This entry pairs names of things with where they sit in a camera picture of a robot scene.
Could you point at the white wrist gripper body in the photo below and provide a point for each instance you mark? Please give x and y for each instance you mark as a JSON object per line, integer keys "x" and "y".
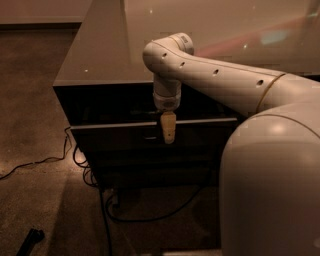
{"x": 167, "y": 103}

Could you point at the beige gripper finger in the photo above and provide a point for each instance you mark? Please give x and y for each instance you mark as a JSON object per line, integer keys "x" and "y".
{"x": 168, "y": 124}

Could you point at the dark drawer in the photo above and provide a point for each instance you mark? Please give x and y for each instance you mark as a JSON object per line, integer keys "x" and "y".
{"x": 142, "y": 138}

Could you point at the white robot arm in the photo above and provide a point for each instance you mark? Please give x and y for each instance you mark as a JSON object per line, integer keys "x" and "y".
{"x": 269, "y": 196}

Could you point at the grey counter drawer cabinet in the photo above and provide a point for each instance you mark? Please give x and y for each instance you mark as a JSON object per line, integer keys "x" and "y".
{"x": 104, "y": 80}

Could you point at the black object on floor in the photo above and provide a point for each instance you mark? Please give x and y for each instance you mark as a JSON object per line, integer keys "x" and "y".
{"x": 33, "y": 237}

